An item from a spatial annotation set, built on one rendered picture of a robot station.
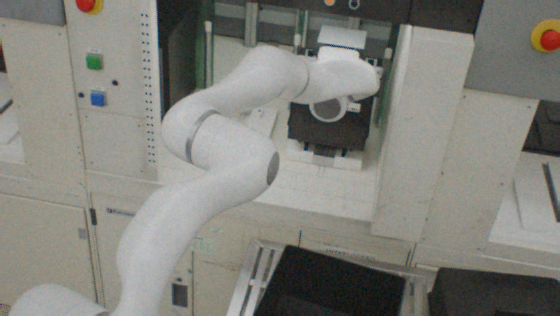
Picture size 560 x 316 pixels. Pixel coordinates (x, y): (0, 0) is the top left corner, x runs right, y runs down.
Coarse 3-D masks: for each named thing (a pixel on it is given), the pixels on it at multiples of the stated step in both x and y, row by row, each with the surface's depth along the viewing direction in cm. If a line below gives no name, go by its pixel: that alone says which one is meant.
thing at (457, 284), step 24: (432, 288) 155; (456, 288) 147; (480, 288) 147; (504, 288) 148; (528, 288) 148; (552, 288) 149; (432, 312) 152; (456, 312) 141; (480, 312) 141; (504, 312) 139; (528, 312) 139; (552, 312) 143
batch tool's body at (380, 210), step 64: (64, 0) 142; (128, 0) 139; (192, 0) 190; (256, 0) 133; (320, 0) 131; (384, 0) 128; (448, 0) 126; (128, 64) 149; (192, 64) 199; (384, 64) 187; (448, 64) 129; (128, 128) 160; (384, 128) 181; (448, 128) 137; (128, 192) 171; (320, 192) 170; (384, 192) 150; (192, 256) 181; (384, 256) 168
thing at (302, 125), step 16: (320, 32) 168; (336, 32) 169; (352, 32) 169; (304, 48) 181; (304, 112) 170; (352, 112) 168; (368, 112) 167; (288, 128) 174; (304, 128) 173; (320, 128) 172; (336, 128) 171; (352, 128) 170; (368, 128) 171; (336, 144) 174; (352, 144) 173
